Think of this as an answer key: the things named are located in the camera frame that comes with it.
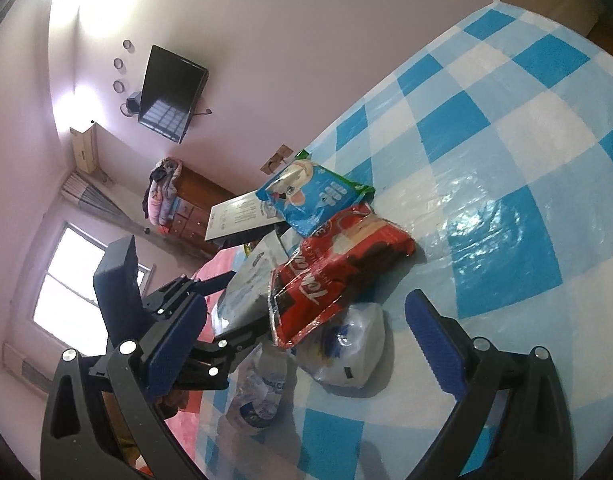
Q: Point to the grey pleated curtain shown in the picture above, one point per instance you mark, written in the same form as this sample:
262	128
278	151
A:
94	200

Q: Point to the round wall hook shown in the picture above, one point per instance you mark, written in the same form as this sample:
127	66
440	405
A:
119	63
118	85
128	46

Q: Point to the red snack bag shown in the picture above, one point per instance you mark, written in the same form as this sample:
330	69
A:
326	280

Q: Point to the black wall television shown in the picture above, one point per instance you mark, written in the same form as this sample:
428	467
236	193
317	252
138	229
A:
171	92

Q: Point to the white plastic package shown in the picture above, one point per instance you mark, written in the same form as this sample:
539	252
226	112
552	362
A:
251	280

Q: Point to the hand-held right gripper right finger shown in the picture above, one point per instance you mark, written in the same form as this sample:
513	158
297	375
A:
434	345

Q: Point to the tan wall outlet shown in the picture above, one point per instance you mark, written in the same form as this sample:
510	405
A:
278	157

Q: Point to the blue snack bag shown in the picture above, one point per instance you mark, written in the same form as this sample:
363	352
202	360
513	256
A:
306	200

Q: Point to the white printed cardboard sheet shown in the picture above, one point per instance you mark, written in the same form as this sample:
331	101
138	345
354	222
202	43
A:
236	215

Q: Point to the blue checked tablecloth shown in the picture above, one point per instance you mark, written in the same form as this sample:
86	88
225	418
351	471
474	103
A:
486	160

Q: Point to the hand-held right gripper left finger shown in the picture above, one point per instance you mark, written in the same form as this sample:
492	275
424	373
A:
176	345

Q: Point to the crushed clear plastic bottle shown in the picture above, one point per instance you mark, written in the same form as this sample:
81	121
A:
259	390

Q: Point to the pile of folded blankets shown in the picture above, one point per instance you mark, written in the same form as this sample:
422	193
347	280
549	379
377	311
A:
161	195

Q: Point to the pink printed blanket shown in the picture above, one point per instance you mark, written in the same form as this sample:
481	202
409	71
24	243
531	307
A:
186	435

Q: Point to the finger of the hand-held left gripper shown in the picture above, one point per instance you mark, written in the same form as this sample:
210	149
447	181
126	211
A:
221	355
117	285

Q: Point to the wooden dresser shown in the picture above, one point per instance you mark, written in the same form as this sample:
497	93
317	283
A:
196	200

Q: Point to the white framed window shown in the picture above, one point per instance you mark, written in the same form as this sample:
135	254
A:
71	270

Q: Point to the clear plastic bag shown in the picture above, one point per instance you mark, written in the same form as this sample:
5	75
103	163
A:
356	345

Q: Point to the beige air conditioner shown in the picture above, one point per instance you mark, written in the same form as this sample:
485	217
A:
85	150

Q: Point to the small black wall box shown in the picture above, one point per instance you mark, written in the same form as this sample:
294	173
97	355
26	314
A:
134	101

